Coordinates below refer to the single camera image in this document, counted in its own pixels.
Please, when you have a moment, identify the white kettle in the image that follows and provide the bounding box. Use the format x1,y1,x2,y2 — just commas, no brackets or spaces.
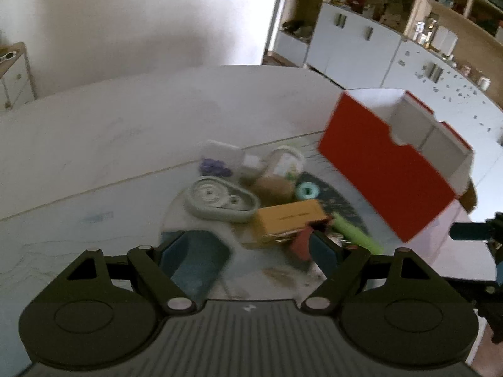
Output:
477,76,491,91

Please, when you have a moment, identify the white small box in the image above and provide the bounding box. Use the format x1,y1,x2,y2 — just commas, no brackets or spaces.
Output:
200,139,244,168

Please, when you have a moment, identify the brown stone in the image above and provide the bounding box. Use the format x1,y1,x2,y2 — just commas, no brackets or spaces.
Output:
251,175,295,206

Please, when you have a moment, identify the dark round placemat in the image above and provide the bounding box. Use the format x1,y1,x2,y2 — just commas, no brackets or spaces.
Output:
157,170,370,303

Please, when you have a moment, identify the teal round sharpener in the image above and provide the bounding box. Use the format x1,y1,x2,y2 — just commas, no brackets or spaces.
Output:
295,181,321,201

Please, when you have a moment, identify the white wall cabinet unit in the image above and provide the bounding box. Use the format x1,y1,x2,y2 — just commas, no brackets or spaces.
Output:
271,0,502,140

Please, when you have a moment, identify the purple small object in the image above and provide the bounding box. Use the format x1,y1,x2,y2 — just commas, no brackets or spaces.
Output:
199,158,233,177

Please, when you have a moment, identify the yellow rectangular box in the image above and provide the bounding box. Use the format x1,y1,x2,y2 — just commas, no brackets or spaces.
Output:
251,199,330,244

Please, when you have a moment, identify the grey tape dispenser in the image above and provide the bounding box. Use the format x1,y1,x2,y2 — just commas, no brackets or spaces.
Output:
184,175,260,224

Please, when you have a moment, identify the green cylinder tube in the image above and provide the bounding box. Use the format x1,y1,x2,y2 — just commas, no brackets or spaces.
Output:
331,212,384,255

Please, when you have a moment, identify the pink binder clip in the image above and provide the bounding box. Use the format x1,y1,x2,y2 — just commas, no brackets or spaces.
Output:
288,226,313,261

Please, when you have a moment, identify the red cardboard box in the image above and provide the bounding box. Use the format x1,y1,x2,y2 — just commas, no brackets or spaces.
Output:
318,89,474,243

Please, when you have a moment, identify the white drawer cabinet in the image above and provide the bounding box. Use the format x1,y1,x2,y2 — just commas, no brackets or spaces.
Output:
0,42,36,115

